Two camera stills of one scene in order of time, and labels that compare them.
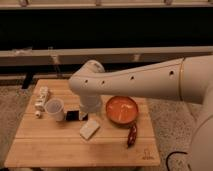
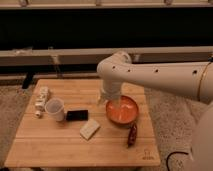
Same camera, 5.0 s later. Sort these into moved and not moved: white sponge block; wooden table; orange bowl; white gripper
Moved: white gripper
Not moved: white sponge block; wooden table; orange bowl
